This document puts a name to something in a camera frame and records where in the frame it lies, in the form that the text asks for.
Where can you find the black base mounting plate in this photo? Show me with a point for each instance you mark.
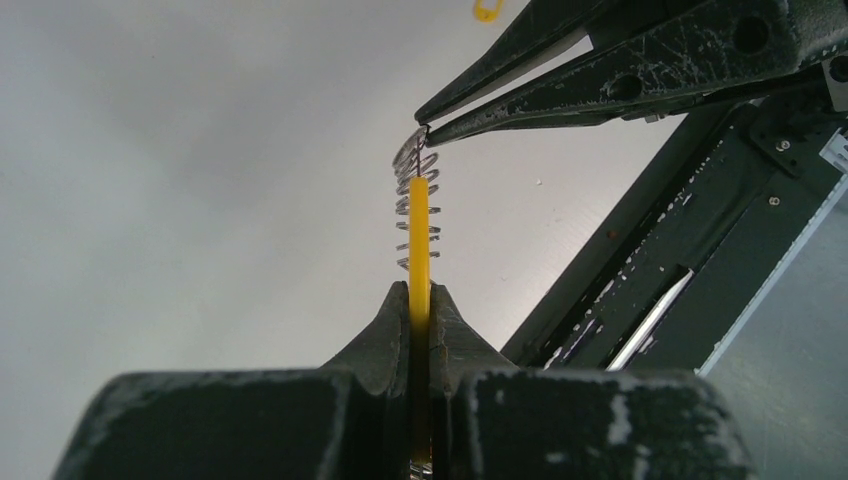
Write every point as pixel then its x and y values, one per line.
pixel 693 243

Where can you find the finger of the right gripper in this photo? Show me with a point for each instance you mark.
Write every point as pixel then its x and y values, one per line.
pixel 543 30
pixel 662 58

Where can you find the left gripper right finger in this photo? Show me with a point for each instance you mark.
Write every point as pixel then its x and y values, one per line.
pixel 495 420

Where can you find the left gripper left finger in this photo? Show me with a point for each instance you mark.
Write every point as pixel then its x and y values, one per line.
pixel 346 419

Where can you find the key with yellow tag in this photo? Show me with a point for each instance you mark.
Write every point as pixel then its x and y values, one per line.
pixel 487 11

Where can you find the large keyring with yellow grip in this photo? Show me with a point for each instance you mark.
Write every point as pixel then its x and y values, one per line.
pixel 414 169

